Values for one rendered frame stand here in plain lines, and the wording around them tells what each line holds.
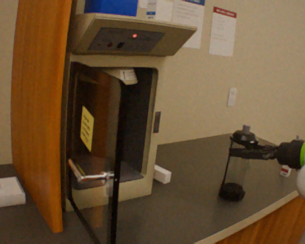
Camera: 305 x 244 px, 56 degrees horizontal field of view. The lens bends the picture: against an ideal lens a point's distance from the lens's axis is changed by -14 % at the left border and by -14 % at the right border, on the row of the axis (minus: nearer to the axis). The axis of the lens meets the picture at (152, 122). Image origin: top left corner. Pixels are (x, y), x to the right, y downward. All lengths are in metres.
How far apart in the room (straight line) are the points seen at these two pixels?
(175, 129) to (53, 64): 1.08
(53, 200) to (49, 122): 0.21
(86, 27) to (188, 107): 1.06
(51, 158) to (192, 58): 1.07
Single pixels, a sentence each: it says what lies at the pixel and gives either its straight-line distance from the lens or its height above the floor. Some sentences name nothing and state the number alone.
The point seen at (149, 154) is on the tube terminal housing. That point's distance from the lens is 1.04.
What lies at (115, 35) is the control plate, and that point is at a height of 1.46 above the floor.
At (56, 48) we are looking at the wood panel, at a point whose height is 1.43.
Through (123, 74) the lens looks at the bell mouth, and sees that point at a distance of 0.93.
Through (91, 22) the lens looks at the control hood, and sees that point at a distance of 0.73.
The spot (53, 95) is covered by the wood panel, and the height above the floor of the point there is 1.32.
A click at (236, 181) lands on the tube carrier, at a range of 1.12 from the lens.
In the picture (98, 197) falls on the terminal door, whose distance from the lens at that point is 0.67.
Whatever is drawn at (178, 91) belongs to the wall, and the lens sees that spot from 1.63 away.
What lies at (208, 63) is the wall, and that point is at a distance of 1.75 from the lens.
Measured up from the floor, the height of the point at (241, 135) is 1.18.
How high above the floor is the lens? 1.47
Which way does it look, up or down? 16 degrees down
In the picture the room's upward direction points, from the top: 7 degrees clockwise
